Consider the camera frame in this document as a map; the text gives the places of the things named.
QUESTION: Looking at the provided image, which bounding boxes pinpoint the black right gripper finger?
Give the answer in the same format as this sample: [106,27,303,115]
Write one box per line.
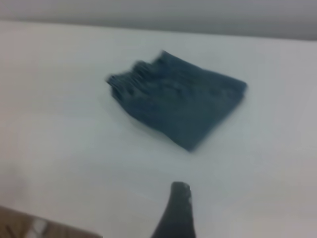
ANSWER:
[150,181,197,238]

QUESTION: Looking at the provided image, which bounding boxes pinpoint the blue denim shorts basketball print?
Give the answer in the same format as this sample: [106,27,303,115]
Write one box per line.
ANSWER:
[106,49,248,153]

